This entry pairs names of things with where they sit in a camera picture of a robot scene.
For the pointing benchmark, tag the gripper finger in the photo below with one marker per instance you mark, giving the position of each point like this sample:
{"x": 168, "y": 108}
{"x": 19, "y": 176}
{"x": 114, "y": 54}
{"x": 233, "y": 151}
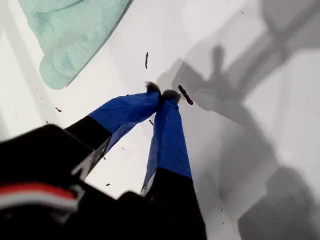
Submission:
{"x": 170, "y": 150}
{"x": 125, "y": 110}

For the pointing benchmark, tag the pale green T-shirt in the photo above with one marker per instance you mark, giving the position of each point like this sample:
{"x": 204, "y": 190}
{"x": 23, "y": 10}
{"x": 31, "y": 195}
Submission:
{"x": 72, "y": 35}

